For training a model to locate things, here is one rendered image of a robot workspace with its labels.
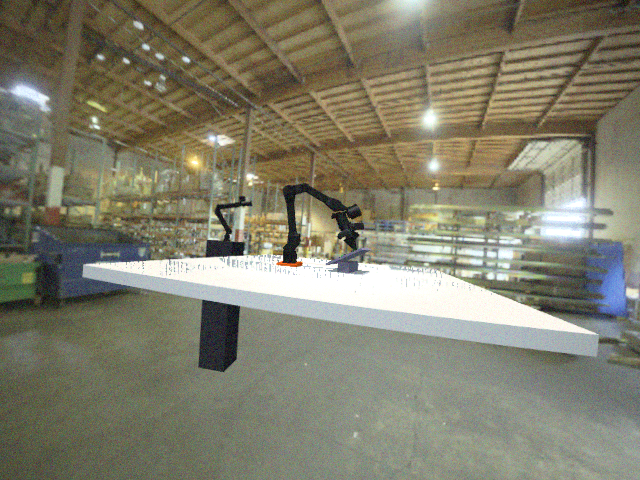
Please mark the pale lavender switch panel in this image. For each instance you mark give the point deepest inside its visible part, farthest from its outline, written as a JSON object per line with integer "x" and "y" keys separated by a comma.
{"x": 345, "y": 266}

